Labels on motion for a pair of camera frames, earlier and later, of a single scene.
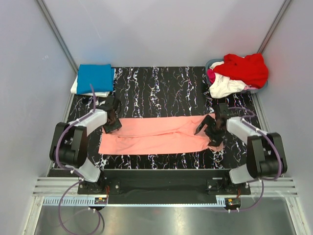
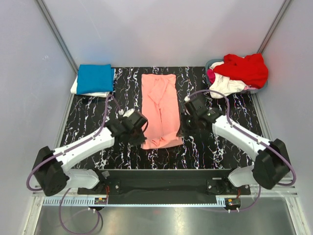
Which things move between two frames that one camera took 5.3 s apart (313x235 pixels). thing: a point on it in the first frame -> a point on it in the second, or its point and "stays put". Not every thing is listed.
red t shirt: x=251 y=70 stays put
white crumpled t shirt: x=223 y=86 stays put
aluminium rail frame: x=64 y=192 stays put
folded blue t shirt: x=100 y=76 stays put
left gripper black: x=116 y=126 -> x=139 y=141
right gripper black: x=216 y=140 -> x=183 y=128
